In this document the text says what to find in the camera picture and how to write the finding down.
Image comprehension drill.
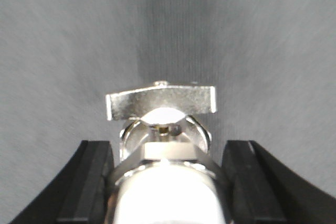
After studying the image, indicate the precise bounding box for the large silver valve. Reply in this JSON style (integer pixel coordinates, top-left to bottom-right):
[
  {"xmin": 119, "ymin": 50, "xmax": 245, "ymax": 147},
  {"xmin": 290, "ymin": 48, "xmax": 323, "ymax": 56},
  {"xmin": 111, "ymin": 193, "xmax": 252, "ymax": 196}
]
[{"xmin": 104, "ymin": 81, "xmax": 234, "ymax": 223}]

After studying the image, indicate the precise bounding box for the dark grey conveyor belt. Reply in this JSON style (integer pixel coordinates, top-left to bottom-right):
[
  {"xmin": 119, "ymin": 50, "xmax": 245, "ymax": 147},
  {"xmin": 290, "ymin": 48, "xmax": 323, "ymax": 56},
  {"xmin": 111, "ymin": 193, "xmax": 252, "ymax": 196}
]
[{"xmin": 1, "ymin": 0, "xmax": 335, "ymax": 223}]

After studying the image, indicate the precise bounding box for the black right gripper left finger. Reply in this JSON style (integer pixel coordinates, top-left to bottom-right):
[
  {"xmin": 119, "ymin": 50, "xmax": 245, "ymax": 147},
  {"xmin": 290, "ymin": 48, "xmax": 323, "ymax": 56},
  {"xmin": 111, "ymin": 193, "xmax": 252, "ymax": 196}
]
[{"xmin": 12, "ymin": 141, "xmax": 113, "ymax": 223}]

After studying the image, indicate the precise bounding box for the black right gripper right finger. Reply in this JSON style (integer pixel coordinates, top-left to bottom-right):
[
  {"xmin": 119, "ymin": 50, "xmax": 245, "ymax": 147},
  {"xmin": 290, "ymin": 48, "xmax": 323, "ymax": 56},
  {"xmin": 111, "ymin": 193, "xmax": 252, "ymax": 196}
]
[{"xmin": 222, "ymin": 140, "xmax": 335, "ymax": 223}]

